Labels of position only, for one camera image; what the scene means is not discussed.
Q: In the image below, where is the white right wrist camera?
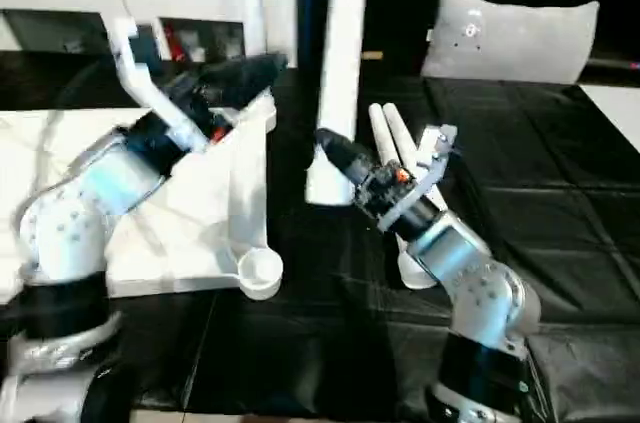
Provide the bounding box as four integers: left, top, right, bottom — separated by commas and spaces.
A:
393, 123, 462, 236

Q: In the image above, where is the white plastic table top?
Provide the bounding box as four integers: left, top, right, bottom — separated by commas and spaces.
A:
0, 91, 286, 302

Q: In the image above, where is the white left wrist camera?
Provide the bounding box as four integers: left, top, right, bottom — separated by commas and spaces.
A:
104, 18, 217, 154

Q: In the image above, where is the white flat sheet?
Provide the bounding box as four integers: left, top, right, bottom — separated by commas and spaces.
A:
580, 83, 640, 136

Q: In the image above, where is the grey cushion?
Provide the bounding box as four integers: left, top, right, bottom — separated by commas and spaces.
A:
420, 0, 602, 85

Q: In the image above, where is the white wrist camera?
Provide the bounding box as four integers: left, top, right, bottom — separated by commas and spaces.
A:
104, 18, 217, 154
393, 123, 462, 236

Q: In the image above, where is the black work mat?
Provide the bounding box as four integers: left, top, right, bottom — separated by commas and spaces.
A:
0, 48, 640, 419

